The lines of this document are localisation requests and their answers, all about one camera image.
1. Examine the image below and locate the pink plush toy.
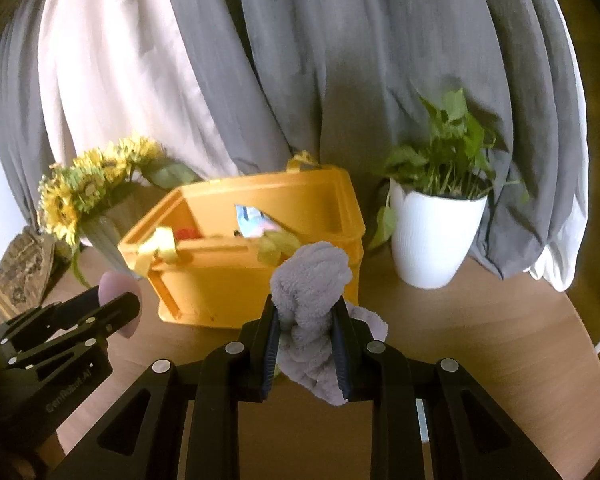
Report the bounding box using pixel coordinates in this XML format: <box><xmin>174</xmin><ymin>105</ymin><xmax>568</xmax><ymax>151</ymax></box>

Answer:
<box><xmin>98</xmin><ymin>271</ymin><xmax>143</xmax><ymax>339</ymax></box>

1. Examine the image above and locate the purple fluffy scrunchie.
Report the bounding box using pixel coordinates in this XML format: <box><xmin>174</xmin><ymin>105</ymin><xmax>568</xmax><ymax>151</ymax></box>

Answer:
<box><xmin>268</xmin><ymin>239</ymin><xmax>389</xmax><ymax>408</ymax></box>

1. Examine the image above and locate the colourful printed cloth pouch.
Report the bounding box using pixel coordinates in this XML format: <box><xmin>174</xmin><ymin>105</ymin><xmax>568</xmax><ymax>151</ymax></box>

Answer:
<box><xmin>235</xmin><ymin>205</ymin><xmax>283</xmax><ymax>238</ymax></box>

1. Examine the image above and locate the red fluffy plush toy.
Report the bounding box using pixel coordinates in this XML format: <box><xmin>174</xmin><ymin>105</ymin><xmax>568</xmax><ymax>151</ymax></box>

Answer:
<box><xmin>174</xmin><ymin>228</ymin><xmax>201</xmax><ymax>240</ymax></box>

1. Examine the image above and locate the green plush toy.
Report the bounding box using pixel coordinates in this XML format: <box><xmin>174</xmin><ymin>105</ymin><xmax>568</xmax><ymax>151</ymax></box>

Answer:
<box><xmin>258</xmin><ymin>231</ymin><xmax>301</xmax><ymax>266</ymax></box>

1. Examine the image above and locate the patterned brown cushion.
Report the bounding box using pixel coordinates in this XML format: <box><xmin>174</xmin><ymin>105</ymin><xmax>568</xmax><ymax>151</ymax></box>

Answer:
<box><xmin>0</xmin><ymin>226</ymin><xmax>55</xmax><ymax>325</ymax></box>

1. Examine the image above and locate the orange plastic crate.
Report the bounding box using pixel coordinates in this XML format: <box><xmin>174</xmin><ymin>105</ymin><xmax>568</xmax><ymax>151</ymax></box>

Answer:
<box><xmin>118</xmin><ymin>153</ymin><xmax>365</xmax><ymax>330</ymax></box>

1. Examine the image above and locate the sunflower bouquet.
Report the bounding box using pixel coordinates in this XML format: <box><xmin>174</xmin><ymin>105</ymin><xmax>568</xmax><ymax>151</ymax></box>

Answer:
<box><xmin>38</xmin><ymin>136</ymin><xmax>201</xmax><ymax>287</ymax></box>

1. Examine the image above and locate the white plant pot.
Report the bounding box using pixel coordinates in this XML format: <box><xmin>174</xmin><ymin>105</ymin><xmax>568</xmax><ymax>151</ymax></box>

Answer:
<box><xmin>389</xmin><ymin>181</ymin><xmax>486</xmax><ymax>289</ymax></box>

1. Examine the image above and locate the beige curtain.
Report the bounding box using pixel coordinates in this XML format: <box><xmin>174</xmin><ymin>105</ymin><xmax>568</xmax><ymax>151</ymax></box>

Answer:
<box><xmin>38</xmin><ymin>0</ymin><xmax>239</xmax><ymax>180</ymax></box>

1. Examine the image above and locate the green potted plant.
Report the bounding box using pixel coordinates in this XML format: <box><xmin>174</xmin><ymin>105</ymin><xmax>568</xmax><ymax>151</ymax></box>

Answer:
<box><xmin>368</xmin><ymin>88</ymin><xmax>529</xmax><ymax>252</ymax></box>

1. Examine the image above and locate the grey curtain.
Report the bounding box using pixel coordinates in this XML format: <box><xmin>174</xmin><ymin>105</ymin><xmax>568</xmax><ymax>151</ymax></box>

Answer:
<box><xmin>0</xmin><ymin>0</ymin><xmax>588</xmax><ymax>290</ymax></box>

